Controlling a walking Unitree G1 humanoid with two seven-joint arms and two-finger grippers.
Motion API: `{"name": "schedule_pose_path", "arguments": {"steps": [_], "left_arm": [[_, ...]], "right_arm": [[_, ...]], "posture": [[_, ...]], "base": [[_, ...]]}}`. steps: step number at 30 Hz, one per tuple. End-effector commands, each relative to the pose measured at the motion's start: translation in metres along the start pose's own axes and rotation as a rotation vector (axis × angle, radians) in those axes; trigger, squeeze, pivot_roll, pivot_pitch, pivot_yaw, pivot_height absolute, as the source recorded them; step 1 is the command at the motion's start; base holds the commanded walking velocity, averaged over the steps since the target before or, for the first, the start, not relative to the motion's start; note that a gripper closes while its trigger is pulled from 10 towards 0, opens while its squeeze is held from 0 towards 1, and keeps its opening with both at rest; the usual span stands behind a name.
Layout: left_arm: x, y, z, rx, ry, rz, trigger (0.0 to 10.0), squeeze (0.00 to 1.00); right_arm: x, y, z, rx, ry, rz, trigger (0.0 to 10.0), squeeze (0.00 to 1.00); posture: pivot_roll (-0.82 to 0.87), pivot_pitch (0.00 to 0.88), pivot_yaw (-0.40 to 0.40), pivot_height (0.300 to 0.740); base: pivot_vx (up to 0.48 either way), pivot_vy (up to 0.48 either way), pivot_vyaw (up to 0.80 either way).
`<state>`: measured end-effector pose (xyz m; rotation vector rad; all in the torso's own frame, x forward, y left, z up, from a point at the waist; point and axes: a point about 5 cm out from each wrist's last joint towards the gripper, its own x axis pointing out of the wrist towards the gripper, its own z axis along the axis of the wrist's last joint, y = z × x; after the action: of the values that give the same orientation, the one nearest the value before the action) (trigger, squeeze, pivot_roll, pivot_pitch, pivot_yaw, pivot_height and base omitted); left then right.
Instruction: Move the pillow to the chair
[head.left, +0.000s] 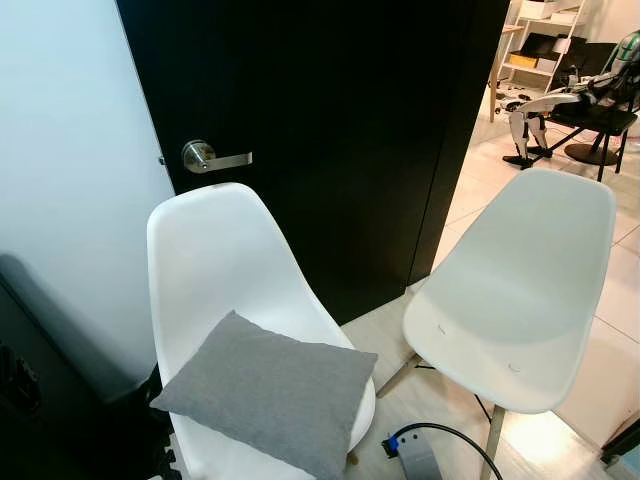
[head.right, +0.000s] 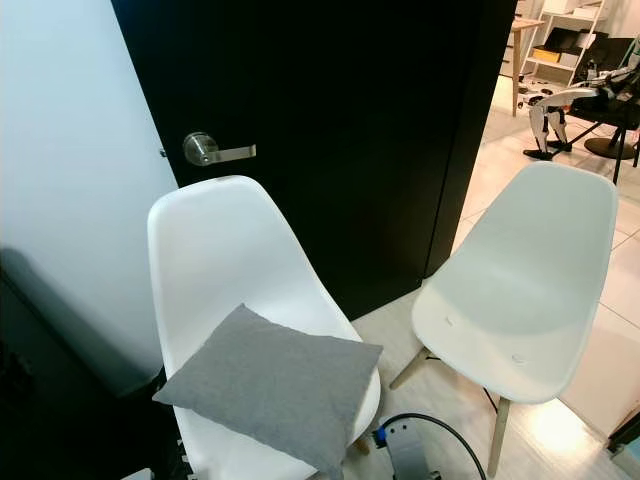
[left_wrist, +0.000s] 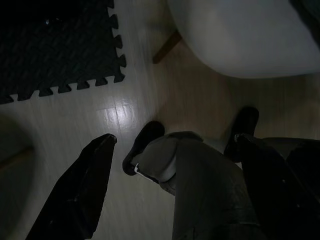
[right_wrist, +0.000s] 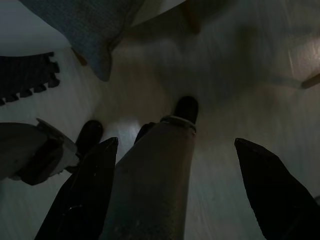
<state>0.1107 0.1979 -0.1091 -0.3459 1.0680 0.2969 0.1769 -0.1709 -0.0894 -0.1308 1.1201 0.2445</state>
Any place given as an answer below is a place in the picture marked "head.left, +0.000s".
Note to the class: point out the black office chair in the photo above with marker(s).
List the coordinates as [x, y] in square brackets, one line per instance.
[602, 121]

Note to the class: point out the white plastic shell chair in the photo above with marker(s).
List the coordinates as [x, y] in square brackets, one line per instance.
[520, 285]
[205, 250]

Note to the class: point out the grey fabric pillow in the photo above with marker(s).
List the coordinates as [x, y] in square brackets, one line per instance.
[270, 390]

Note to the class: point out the seated white humanoid robot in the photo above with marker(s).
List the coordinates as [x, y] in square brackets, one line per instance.
[560, 100]

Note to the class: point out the white shelf rack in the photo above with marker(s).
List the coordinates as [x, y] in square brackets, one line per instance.
[540, 50]

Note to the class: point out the black door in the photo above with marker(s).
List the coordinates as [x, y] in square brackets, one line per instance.
[330, 150]

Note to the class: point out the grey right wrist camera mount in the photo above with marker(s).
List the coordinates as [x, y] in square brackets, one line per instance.
[418, 462]

